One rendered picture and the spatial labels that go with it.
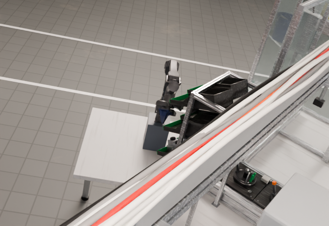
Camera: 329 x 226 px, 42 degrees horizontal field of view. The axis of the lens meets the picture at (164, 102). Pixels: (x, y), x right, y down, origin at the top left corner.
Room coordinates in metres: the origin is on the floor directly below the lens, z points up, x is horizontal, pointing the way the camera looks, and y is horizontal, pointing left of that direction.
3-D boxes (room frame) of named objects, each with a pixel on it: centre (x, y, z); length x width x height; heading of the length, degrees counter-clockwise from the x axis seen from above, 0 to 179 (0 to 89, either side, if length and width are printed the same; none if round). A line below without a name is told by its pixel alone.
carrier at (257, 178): (2.00, -0.57, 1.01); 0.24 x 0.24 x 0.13; 60
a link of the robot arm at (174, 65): (2.18, 0.00, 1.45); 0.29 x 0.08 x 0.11; 6
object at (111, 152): (2.21, 0.00, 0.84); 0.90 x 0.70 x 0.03; 96
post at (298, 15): (2.22, -0.57, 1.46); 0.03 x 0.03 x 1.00; 60
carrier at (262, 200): (1.88, -0.78, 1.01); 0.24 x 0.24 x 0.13; 60
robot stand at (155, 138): (2.26, 0.01, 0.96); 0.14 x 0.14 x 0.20; 6
